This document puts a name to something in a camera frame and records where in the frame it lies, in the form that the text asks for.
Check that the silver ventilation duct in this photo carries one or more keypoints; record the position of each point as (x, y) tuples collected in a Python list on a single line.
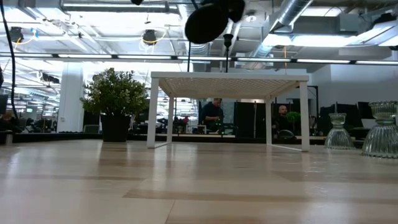
[(292, 11)]

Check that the black ceiling device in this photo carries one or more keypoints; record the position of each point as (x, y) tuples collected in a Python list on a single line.
[(149, 37), (16, 34)]

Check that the small background plant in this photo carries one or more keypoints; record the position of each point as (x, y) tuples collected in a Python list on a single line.
[(293, 116)]

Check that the white building column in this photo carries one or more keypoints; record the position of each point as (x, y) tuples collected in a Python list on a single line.
[(71, 99)]

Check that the black aluminium rig frame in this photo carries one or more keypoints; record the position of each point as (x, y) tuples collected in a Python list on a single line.
[(62, 137)]

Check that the long ceiling light strip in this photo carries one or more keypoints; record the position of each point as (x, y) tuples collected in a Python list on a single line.
[(199, 58)]

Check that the short black candlestick holder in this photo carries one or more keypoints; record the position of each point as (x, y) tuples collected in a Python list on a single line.
[(228, 38)]

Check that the person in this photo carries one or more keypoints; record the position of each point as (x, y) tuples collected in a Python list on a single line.
[(281, 121), (211, 113)]

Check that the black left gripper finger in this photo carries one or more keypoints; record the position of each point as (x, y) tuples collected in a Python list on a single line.
[(237, 9)]

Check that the white perforated metal shelf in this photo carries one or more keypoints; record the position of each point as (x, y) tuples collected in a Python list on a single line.
[(230, 76)]

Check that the artificial green potted plant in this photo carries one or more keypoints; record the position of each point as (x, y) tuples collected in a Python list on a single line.
[(115, 93)]

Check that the tall black candlestick holder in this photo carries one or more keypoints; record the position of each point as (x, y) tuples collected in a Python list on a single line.
[(205, 25)]

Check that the clear ribbed glass candle holder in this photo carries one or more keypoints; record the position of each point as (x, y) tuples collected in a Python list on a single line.
[(382, 137), (339, 137)]

